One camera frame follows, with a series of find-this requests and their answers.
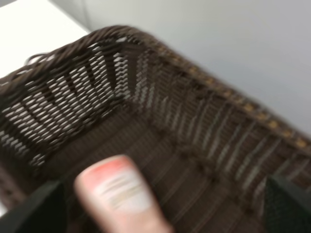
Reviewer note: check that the pink lotion bottle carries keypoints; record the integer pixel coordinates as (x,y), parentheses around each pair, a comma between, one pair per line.
(116,195)

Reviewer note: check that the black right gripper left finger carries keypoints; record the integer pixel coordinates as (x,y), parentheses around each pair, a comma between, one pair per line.
(44,211)

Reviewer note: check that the dark brown wicker basket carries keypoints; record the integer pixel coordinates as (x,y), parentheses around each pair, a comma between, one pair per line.
(205,149)

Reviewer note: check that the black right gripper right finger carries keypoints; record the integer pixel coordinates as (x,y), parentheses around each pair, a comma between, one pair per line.
(287,207)

